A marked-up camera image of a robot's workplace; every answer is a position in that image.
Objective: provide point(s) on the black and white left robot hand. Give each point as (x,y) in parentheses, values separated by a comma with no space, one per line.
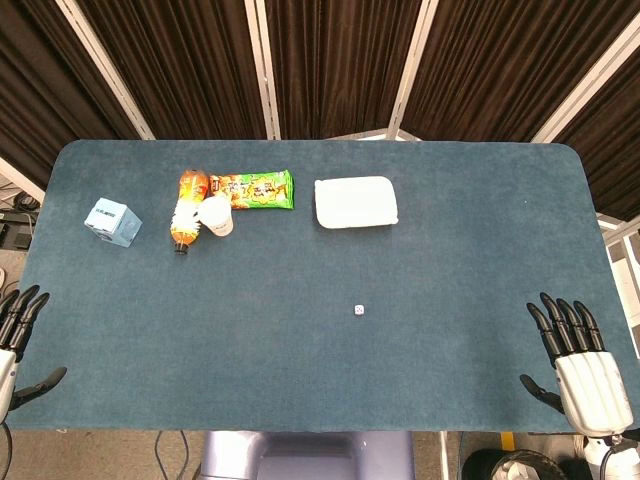
(6,370)

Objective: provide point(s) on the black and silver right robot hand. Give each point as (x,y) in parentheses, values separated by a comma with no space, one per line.
(592,390)

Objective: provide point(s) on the purple robot base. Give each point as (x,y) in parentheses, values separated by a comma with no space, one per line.
(310,457)

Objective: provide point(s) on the black trash bin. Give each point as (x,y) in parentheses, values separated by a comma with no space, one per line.
(515,465)

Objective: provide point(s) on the white metal rack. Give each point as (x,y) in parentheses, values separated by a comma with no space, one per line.
(622,260)

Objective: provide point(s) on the black equipment on floor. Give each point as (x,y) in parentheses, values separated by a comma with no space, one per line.
(17,225)

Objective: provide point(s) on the white table leg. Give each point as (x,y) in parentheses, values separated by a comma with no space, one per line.
(444,455)

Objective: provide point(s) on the light blue cube box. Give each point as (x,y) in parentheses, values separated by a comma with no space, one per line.
(111,221)

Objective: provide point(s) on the dark brown curtain panel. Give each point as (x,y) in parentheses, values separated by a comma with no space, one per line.
(45,90)
(340,65)
(500,65)
(610,150)
(185,65)

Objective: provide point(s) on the orange drink bottle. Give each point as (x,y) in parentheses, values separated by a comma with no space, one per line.
(189,210)

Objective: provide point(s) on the white paper cup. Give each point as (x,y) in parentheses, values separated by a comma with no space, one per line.
(217,216)

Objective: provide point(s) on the teal blue table mat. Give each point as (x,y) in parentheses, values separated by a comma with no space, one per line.
(320,360)

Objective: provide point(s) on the white rectangular plastic container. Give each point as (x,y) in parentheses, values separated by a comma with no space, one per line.
(356,202)

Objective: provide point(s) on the green and orange snack packet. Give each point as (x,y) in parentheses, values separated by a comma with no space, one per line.
(255,190)

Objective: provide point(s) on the white partition frame post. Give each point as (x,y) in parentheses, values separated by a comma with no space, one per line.
(410,65)
(585,82)
(107,70)
(262,70)
(20,177)

